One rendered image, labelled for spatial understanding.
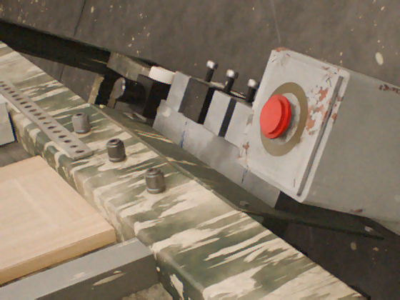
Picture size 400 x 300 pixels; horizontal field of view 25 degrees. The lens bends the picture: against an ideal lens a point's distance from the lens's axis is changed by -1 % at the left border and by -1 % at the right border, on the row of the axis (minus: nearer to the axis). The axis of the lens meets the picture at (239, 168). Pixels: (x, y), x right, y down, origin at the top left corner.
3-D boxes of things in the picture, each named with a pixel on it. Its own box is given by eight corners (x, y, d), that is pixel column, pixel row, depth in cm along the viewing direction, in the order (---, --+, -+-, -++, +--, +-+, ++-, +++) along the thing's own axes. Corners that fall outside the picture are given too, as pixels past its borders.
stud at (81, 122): (93, 132, 134) (89, 114, 133) (78, 137, 133) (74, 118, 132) (88, 128, 136) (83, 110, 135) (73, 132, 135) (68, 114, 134)
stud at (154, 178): (169, 191, 112) (166, 170, 111) (152, 198, 111) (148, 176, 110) (161, 185, 114) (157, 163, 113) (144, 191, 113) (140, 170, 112)
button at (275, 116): (308, 105, 79) (289, 99, 77) (293, 148, 79) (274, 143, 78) (284, 94, 82) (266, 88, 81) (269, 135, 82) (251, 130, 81)
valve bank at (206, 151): (423, 139, 116) (278, 96, 102) (385, 241, 118) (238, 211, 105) (236, 59, 156) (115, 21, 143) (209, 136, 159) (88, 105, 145)
